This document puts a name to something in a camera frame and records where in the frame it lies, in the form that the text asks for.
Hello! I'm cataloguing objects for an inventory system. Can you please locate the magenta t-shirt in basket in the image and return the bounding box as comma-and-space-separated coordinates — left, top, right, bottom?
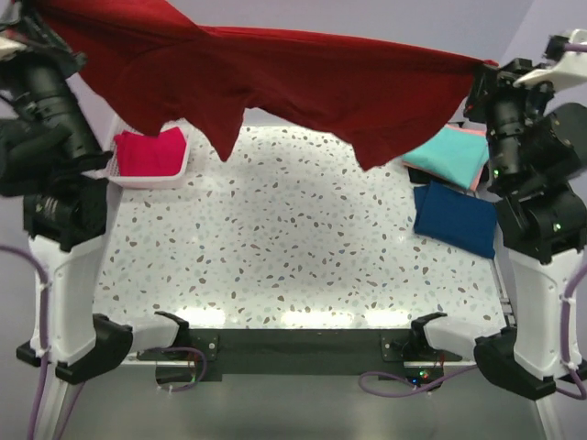
114, 127, 187, 178

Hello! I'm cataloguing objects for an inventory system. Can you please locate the white plastic laundry basket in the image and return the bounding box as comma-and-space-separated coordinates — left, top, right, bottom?
103, 126, 190, 190

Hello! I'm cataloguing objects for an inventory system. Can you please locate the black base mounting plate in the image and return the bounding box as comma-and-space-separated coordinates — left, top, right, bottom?
138, 329, 460, 386

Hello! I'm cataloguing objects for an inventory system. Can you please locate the pink folded t-shirt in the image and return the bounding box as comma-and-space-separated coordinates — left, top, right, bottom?
448, 125, 489, 192

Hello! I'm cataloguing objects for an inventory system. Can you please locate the dark red t-shirt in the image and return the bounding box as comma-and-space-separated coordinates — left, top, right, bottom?
36, 1, 482, 170

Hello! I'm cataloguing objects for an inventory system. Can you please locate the navy blue folded t-shirt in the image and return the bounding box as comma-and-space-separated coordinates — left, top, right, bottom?
414, 182, 497, 259

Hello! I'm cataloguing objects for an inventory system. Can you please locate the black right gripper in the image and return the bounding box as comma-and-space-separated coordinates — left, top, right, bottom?
462, 55, 561, 185

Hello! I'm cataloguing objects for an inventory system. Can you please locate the teal folded t-shirt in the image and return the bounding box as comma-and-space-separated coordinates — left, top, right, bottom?
401, 126, 490, 190

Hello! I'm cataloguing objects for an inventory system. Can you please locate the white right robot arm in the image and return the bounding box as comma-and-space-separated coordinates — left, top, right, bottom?
402, 29, 586, 401

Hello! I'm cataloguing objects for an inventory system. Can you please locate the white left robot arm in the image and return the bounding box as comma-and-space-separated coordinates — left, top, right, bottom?
1, 1, 190, 385

